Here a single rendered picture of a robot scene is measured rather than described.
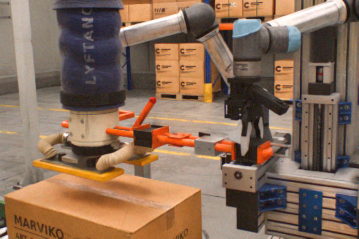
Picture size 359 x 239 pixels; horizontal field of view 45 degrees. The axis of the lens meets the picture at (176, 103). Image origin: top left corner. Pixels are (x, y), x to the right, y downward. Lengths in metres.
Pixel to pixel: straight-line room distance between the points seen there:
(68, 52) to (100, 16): 0.16
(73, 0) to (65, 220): 0.71
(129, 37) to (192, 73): 7.63
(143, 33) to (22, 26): 2.79
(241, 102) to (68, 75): 0.59
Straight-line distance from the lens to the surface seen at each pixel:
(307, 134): 1.85
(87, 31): 1.44
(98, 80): 1.44
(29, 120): 4.50
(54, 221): 1.56
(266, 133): 1.82
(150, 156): 1.58
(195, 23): 1.74
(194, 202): 1.60
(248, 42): 1.16
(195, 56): 9.28
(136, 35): 1.74
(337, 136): 1.89
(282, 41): 1.22
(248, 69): 1.17
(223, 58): 1.89
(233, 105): 1.20
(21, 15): 4.43
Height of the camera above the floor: 1.52
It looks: 10 degrees down
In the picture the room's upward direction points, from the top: 2 degrees counter-clockwise
